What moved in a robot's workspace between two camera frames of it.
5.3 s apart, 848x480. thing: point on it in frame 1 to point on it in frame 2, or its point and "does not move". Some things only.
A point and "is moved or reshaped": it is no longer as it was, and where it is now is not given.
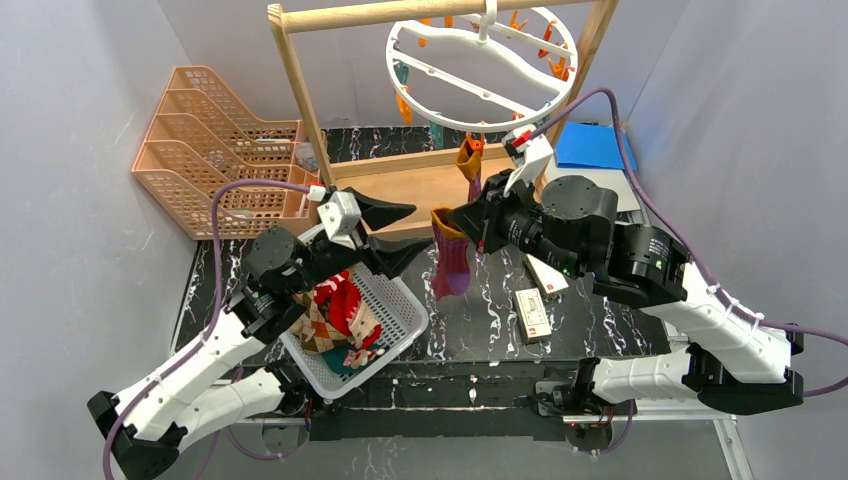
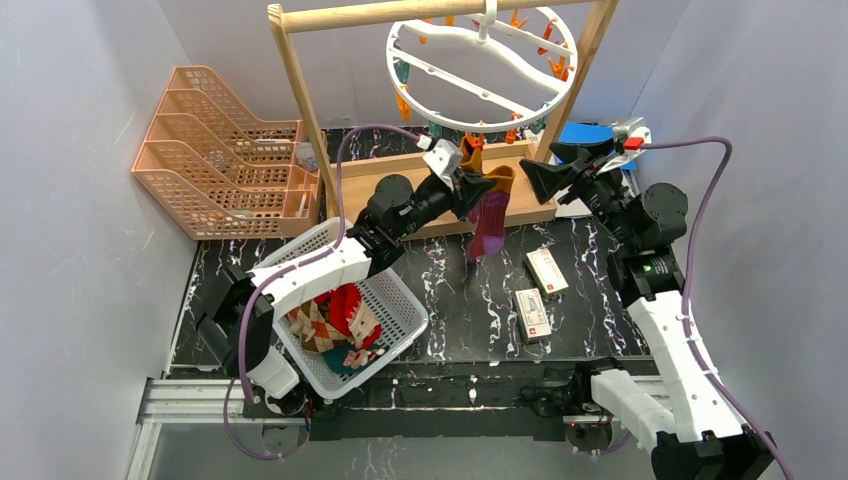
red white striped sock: (342, 296) does not move
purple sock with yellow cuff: (469, 164) does not move
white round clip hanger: (484, 73) does not move
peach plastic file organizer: (202, 135) does not move
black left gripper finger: (392, 253) to (472, 189)
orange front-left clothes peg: (405, 108) does not move
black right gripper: (494, 218) to (577, 177)
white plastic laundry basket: (403, 317) does not move
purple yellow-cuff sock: (451, 273) is moved or reshaped
